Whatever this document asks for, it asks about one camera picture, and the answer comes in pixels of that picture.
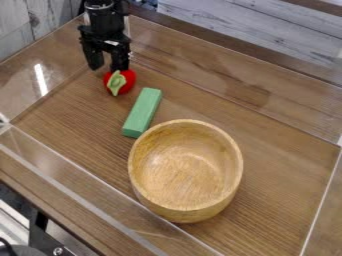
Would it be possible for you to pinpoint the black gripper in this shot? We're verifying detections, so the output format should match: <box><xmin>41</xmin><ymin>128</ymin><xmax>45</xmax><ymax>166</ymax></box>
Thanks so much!
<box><xmin>77</xmin><ymin>0</ymin><xmax>131</xmax><ymax>72</ymax></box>

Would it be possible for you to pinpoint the red plush strawberry toy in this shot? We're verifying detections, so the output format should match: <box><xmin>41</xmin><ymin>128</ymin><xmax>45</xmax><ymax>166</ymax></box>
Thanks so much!
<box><xmin>103</xmin><ymin>70</ymin><xmax>136</xmax><ymax>96</ymax></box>

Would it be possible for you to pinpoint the green rectangular block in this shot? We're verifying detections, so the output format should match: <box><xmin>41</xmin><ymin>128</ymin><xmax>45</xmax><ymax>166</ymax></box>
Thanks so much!
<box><xmin>121</xmin><ymin>88</ymin><xmax>161</xmax><ymax>138</ymax></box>

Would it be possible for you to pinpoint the wooden bowl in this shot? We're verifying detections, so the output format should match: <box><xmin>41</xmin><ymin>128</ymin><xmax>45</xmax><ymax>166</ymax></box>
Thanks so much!
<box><xmin>128</xmin><ymin>119</ymin><xmax>243</xmax><ymax>223</ymax></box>

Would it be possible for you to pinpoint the clear acrylic front wall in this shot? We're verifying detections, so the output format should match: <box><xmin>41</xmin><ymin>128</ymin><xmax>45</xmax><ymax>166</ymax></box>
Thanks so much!
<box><xmin>0</xmin><ymin>125</ymin><xmax>223</xmax><ymax>256</ymax></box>

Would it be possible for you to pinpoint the black metal table leg bracket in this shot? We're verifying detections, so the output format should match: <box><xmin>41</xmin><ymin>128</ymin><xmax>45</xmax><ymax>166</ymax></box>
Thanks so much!
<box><xmin>28</xmin><ymin>212</ymin><xmax>76</xmax><ymax>256</ymax></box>

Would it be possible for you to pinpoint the black cable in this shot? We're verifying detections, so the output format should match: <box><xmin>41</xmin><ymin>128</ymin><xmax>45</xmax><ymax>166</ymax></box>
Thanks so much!
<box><xmin>0</xmin><ymin>237</ymin><xmax>18</xmax><ymax>256</ymax></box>

